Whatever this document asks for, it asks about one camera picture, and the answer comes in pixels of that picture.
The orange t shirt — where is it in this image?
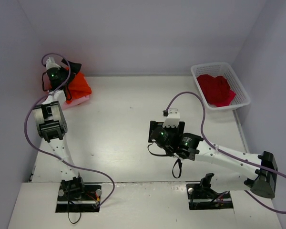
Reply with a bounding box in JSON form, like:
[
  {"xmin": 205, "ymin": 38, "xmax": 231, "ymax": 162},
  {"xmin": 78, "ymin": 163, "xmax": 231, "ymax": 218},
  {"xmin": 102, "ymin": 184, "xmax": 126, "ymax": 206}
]
[{"xmin": 66, "ymin": 72, "xmax": 92, "ymax": 100}]

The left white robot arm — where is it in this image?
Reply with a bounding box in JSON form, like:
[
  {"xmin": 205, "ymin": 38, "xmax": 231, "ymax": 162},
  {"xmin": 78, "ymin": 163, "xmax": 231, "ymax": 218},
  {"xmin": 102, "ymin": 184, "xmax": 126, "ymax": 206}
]
[{"xmin": 33, "ymin": 57, "xmax": 86, "ymax": 200}]

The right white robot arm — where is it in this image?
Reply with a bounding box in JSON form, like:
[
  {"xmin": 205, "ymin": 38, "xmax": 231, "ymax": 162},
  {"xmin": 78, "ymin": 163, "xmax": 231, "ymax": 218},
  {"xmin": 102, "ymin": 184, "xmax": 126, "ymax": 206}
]
[{"xmin": 148, "ymin": 121, "xmax": 277, "ymax": 199}]

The pink folded t shirt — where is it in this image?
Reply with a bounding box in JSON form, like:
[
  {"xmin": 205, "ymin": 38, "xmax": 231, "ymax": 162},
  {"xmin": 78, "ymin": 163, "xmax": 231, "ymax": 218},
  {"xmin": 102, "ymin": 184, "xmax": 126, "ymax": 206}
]
[{"xmin": 61, "ymin": 95, "xmax": 90, "ymax": 110}]

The red t shirt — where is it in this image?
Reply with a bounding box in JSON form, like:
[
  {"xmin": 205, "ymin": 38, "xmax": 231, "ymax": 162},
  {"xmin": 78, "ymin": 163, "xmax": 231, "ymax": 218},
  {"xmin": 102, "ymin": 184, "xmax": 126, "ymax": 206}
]
[{"xmin": 197, "ymin": 74, "xmax": 236, "ymax": 107}]

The white plastic basket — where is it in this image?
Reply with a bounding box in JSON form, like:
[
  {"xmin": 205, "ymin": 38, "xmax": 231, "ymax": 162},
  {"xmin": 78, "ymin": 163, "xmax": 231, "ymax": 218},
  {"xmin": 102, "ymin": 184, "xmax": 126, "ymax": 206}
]
[{"xmin": 191, "ymin": 62, "xmax": 251, "ymax": 111}]

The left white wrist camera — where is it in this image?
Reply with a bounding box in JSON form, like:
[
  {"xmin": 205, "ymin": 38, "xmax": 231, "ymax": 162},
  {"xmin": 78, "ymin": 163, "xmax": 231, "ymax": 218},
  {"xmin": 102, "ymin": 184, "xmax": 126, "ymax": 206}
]
[{"xmin": 46, "ymin": 57, "xmax": 61, "ymax": 70}]

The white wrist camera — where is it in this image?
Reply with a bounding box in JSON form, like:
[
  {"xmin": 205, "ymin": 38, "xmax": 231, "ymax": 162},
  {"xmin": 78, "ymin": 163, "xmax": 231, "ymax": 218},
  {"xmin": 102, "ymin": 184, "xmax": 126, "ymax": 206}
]
[
  {"xmin": 46, "ymin": 57, "xmax": 61, "ymax": 70},
  {"xmin": 163, "ymin": 108, "xmax": 181, "ymax": 128}
]

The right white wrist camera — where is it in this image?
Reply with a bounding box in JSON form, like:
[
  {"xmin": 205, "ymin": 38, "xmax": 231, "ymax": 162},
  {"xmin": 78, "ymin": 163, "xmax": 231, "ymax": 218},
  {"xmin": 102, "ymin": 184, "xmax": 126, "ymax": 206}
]
[{"xmin": 163, "ymin": 108, "xmax": 181, "ymax": 128}]

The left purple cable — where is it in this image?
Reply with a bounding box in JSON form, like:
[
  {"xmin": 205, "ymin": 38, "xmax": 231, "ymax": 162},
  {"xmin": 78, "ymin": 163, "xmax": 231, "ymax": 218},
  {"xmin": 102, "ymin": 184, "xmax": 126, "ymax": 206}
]
[{"xmin": 23, "ymin": 52, "xmax": 115, "ymax": 208}]

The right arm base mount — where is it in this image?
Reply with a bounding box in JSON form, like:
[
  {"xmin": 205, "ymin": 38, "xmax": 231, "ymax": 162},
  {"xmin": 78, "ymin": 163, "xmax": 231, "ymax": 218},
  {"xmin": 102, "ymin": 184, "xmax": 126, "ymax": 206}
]
[{"xmin": 186, "ymin": 173, "xmax": 234, "ymax": 210}]

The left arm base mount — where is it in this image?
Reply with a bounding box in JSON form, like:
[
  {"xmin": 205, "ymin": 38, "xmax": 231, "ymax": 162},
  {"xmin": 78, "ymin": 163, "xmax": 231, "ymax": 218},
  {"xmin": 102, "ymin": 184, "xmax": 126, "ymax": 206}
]
[{"xmin": 55, "ymin": 184, "xmax": 102, "ymax": 213}]

